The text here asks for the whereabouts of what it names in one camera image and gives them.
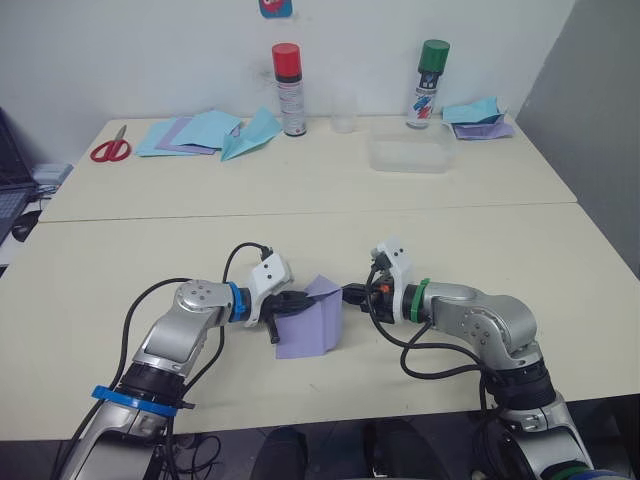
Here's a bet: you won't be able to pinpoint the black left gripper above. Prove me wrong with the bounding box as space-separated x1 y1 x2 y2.
257 290 317 346

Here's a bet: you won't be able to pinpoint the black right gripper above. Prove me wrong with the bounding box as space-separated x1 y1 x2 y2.
342 267 397 324

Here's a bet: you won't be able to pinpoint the purple paper sheet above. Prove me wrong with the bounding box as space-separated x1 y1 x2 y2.
154 117 221 155
274 273 345 360

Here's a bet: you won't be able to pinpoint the light blue paper airplane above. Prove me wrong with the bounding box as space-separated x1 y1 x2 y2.
219 106 284 162

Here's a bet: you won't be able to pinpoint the flat light blue paper sheet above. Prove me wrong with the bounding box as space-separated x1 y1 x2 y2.
169 109 245 149
134 117 181 157

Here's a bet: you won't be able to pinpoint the crumpled purple paper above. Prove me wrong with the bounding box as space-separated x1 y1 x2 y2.
452 117 515 141

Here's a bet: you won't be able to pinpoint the flat purple paper sheet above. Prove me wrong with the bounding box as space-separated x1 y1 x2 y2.
154 117 221 155

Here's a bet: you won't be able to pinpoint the crumpled light blue paper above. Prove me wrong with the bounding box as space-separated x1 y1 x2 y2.
442 97 509 126

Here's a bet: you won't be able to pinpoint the clear plastic container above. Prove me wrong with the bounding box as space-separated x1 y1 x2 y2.
367 124 457 175

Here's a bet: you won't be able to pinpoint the clear plastic cup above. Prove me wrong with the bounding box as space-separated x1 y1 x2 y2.
329 94 359 134

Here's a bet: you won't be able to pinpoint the red capped spray can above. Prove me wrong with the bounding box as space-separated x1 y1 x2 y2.
271 42 307 137

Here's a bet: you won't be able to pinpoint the green capped spray can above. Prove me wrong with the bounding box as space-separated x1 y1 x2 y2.
405 39 451 130

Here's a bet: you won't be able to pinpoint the small white box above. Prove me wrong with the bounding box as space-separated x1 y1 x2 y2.
32 162 74 186

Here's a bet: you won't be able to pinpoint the dark laptop computer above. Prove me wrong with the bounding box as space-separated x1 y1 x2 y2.
0 107 39 246

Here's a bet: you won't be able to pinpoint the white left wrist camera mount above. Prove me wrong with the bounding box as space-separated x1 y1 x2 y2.
248 253 294 329

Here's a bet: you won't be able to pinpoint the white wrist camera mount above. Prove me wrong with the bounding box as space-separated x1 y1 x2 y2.
248 253 294 329
374 241 414 324

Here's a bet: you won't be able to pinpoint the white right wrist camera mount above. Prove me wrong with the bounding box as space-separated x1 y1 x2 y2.
374 241 414 324

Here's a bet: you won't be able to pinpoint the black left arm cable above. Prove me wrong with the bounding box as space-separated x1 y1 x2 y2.
107 242 276 416

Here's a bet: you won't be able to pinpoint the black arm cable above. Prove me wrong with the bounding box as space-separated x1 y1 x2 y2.
364 264 494 416
107 242 276 416

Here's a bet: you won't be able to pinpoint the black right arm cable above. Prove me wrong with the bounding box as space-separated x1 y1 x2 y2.
364 264 494 416

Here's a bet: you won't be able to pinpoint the red handled scissors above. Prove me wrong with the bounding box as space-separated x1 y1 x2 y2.
89 124 134 164

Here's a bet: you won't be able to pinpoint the blue wall sticker red fish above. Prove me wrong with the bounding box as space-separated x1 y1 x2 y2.
258 0 295 20

